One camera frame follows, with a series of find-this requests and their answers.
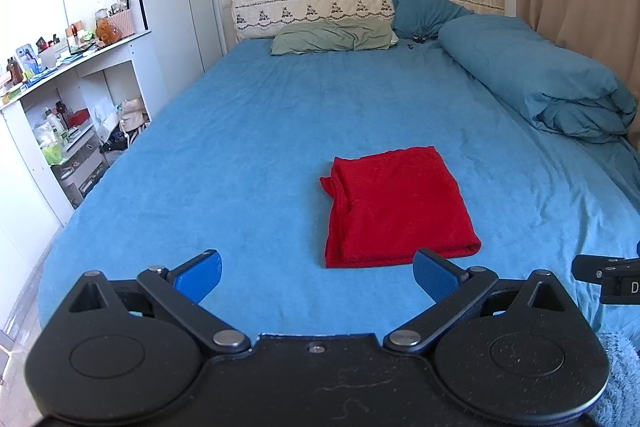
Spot red knit sweater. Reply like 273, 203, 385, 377
320, 146, 482, 269

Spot fluffy blue rug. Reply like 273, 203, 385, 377
590, 333, 640, 427

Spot beige bag in shelf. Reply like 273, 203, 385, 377
118, 98, 150, 134

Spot rolled blue duvet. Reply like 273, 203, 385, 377
438, 14, 637, 143

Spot white shelving desk unit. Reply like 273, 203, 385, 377
1, 30, 168, 227

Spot small dark object on bed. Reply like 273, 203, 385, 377
407, 36, 427, 49

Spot orange plush on shelf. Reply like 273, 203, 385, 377
94, 18, 122, 46

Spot green pillow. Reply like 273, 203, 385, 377
270, 17, 399, 56

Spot dark teal pillow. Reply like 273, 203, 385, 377
392, 0, 473, 39

